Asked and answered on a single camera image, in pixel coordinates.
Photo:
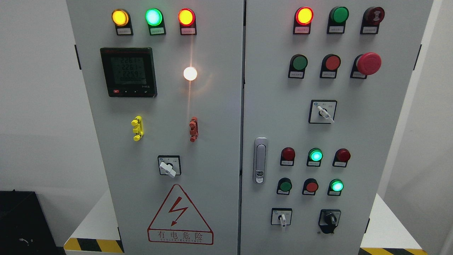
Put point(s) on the red electric warning sticker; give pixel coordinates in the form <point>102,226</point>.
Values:
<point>179,221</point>

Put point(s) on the red push button upper row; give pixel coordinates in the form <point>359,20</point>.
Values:
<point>329,66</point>

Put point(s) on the green indicator light top right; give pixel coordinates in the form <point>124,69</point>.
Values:
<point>337,20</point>

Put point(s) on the white selector switch lower right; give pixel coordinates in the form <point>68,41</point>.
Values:
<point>281,217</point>

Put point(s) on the red push button row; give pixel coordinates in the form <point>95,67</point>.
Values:
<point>310,187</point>
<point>329,66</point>

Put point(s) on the red terminal connector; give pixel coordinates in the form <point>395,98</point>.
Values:
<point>194,129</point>

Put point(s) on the red indicator lower right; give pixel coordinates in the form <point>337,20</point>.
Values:
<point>341,158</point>

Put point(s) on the black rotary knob switch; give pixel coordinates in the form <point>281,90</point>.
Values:
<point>329,220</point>

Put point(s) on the red black buzzer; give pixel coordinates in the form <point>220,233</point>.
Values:
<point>371,20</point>

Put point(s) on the silver door handle lock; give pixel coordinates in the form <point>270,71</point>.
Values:
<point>259,161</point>

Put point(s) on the green push button row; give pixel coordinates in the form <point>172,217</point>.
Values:
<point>297,66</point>
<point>284,186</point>

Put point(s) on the white selector switch left door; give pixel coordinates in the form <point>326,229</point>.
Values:
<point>169,165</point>

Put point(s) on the green lit indicator lower middle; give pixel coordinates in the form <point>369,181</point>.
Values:
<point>314,157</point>

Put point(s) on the yellow indicator light top left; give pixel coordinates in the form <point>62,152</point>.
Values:
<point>122,21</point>

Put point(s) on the red push button lower row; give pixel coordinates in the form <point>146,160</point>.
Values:
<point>310,187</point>

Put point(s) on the green illuminated button lower right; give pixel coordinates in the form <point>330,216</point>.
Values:
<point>335,187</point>

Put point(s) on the white glowing indicator light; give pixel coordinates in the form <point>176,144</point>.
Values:
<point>190,73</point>

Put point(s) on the green indicator light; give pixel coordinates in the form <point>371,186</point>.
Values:
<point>155,21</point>
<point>337,20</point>

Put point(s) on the red emergency stop button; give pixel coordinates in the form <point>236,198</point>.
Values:
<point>365,65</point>

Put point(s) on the red indicator light left door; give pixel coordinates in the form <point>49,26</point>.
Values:
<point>187,22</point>

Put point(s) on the green push button upper row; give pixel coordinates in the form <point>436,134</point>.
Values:
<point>297,66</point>

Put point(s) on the right grey cabinet door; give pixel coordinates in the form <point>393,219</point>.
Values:
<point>278,108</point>

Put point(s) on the black digital power meter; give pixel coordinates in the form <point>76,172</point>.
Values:
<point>129,72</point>

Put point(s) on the dark red indicator lower left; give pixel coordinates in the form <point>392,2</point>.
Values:
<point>288,156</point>

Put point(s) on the yellow terminal connector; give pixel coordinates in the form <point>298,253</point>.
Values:
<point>137,124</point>

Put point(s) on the white platform with hazard stripes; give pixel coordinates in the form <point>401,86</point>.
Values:
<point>98,233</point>

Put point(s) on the red lit indicator right door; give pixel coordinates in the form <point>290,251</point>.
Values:
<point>302,20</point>

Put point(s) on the black box bottom left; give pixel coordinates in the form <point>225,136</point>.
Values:
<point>23,227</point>

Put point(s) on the white selector switch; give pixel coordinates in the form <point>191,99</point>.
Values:
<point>322,111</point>
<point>281,217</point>

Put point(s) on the green indicator light top left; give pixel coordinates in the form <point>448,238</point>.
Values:
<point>155,21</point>

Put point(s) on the white selector switch upper right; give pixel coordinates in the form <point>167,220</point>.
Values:
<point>322,111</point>

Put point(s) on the grey cabinet door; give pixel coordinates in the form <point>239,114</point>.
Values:
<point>210,165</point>
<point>278,108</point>

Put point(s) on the green push button lower row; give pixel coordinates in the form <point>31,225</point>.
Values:
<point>284,186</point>

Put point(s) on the left grey cabinet door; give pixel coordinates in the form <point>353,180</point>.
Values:
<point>210,165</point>

